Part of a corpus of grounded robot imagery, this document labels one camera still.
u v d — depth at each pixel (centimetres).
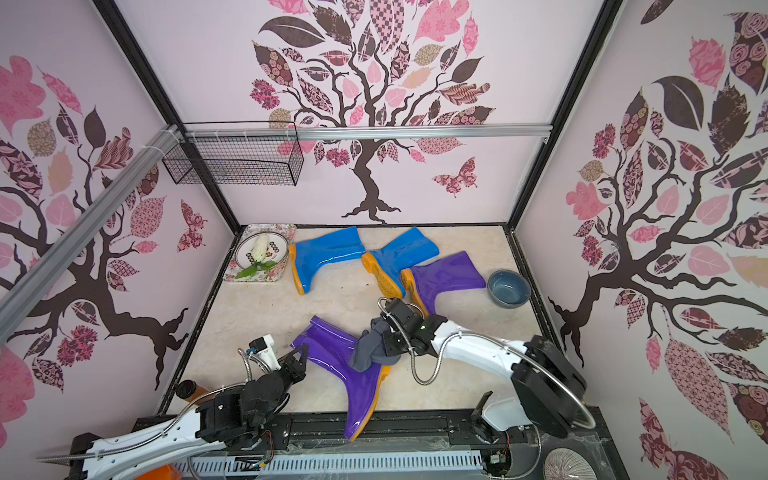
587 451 71
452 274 103
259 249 108
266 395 57
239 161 104
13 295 50
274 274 106
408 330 62
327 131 93
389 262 101
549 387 42
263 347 68
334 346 81
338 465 70
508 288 100
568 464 68
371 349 76
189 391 72
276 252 111
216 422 57
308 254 104
